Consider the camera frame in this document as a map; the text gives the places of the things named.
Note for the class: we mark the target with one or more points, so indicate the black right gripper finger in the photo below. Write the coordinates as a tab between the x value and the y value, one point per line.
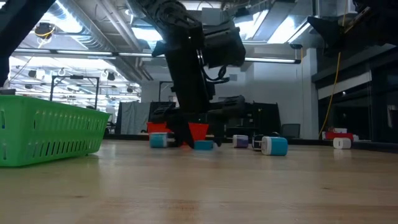
326	28
331	48

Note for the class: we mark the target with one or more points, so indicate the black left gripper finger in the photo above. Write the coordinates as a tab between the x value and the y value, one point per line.
217	130
182	130

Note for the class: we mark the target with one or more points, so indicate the teal rectangular box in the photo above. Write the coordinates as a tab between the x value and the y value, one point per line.
203	145

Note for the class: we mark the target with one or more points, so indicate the small blue white charger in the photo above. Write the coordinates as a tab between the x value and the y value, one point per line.
158	141

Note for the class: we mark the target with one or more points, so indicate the purple white charger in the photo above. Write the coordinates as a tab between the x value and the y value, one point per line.
240	142

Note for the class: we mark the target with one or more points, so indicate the blue round charger white ends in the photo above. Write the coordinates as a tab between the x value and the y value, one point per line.
276	146

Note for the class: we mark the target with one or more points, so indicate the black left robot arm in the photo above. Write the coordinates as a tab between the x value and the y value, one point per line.
168	15

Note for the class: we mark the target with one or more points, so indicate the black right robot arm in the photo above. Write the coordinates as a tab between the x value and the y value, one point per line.
382	18

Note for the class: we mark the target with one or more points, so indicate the red slotted plastic basket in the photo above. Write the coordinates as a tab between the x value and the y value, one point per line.
199	130

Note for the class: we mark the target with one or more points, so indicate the black cabinet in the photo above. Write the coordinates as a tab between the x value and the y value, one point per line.
264	121

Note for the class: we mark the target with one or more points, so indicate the grey cloth partition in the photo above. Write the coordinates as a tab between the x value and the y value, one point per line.
133	118

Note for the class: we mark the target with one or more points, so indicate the long ceiling light tube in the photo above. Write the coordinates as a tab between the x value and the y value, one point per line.
84	53
270	60

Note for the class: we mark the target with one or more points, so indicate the red white box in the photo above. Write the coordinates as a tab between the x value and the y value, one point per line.
339	136

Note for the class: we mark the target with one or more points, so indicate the green slotted plastic basket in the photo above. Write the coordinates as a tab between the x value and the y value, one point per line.
46	130

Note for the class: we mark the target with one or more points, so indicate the black round ceiling device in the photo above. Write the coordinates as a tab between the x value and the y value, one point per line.
45	29

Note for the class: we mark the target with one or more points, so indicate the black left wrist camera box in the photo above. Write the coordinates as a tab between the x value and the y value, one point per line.
227	43

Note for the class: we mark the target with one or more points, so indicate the white wall charger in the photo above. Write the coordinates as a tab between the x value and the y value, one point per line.
342	143

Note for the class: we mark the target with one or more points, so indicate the black metal rack frame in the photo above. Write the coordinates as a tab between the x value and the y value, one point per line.
74	77

